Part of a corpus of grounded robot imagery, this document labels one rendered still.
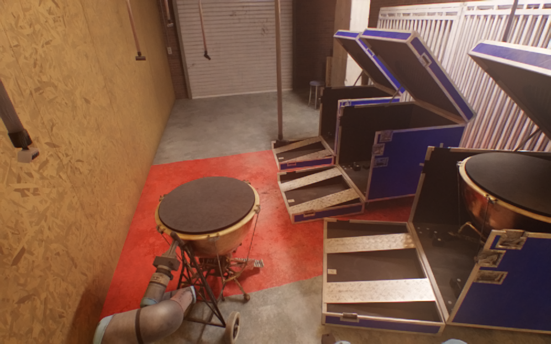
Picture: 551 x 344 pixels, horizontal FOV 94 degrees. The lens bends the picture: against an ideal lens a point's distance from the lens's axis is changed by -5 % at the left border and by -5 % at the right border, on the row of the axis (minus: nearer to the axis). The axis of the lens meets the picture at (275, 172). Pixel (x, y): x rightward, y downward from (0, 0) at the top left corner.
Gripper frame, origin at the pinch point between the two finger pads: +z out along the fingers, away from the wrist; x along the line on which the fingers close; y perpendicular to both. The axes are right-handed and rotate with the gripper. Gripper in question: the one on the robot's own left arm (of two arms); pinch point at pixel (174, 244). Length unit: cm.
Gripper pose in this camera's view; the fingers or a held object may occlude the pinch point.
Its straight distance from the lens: 164.2
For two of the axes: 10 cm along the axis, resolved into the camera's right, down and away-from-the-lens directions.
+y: -1.0, -6.4, -7.6
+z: 1.6, -7.7, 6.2
